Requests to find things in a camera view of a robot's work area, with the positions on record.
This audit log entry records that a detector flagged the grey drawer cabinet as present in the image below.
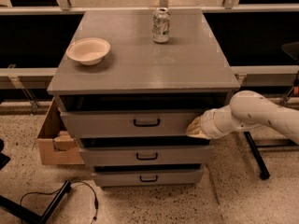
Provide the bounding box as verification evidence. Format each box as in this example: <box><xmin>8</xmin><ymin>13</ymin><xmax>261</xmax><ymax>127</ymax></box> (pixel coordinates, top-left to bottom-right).
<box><xmin>47</xmin><ymin>7</ymin><xmax>241</xmax><ymax>189</ymax></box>

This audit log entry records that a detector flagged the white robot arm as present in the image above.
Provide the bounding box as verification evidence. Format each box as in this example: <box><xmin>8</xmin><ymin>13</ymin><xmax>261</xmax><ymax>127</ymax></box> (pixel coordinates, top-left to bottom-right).
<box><xmin>186</xmin><ymin>91</ymin><xmax>299</xmax><ymax>144</ymax></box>

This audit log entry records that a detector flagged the brown cardboard box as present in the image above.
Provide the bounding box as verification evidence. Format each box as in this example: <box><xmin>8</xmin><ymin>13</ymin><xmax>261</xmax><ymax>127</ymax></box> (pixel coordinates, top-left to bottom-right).
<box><xmin>36</xmin><ymin>100</ymin><xmax>83</xmax><ymax>165</ymax></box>

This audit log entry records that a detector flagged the grey middle drawer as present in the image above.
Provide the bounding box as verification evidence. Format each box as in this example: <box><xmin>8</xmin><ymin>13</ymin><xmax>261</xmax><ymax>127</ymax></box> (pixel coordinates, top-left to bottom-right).
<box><xmin>79</xmin><ymin>146</ymin><xmax>212</xmax><ymax>166</ymax></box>

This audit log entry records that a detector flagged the white paper bowl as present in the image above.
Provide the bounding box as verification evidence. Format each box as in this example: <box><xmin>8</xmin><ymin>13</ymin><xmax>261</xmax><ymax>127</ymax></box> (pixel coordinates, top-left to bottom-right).
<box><xmin>66</xmin><ymin>38</ymin><xmax>110</xmax><ymax>65</ymax></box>

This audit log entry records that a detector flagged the black metal stand base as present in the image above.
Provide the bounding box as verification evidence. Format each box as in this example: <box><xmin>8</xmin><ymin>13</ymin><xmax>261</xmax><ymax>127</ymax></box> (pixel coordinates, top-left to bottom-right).
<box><xmin>244</xmin><ymin>132</ymin><xmax>299</xmax><ymax>180</ymax></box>

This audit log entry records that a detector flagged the black cable on floor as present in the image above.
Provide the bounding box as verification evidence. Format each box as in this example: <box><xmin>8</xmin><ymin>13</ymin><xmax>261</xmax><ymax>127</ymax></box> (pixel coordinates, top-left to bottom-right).
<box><xmin>20</xmin><ymin>180</ymin><xmax>100</xmax><ymax>224</ymax></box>

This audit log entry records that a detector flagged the black stand leg left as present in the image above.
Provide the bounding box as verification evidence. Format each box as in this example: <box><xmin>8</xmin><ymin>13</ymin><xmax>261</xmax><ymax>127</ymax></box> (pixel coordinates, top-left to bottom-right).
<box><xmin>0</xmin><ymin>139</ymin><xmax>71</xmax><ymax>224</ymax></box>

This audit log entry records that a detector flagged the metal railing frame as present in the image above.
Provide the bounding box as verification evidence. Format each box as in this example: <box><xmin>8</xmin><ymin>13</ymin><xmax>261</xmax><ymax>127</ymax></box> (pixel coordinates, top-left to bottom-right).
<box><xmin>1</xmin><ymin>0</ymin><xmax>298</xmax><ymax>104</ymax></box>

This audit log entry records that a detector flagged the grey top drawer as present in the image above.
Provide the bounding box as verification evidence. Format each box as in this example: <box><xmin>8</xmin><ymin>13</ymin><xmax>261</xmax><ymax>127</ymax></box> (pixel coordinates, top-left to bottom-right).
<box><xmin>61</xmin><ymin>112</ymin><xmax>198</xmax><ymax>138</ymax></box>

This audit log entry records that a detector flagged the grey drawer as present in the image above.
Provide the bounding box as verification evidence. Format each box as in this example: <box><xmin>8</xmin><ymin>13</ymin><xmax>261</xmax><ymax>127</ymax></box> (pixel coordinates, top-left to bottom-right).
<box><xmin>79</xmin><ymin>146</ymin><xmax>212</xmax><ymax>166</ymax></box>
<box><xmin>61</xmin><ymin>112</ymin><xmax>198</xmax><ymax>138</ymax></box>
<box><xmin>92</xmin><ymin>169</ymin><xmax>203</xmax><ymax>188</ymax></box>

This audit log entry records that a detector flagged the grey bottom drawer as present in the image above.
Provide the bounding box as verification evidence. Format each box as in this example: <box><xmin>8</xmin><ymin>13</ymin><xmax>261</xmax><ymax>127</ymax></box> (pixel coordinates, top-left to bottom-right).
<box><xmin>92</xmin><ymin>169</ymin><xmax>203</xmax><ymax>188</ymax></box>

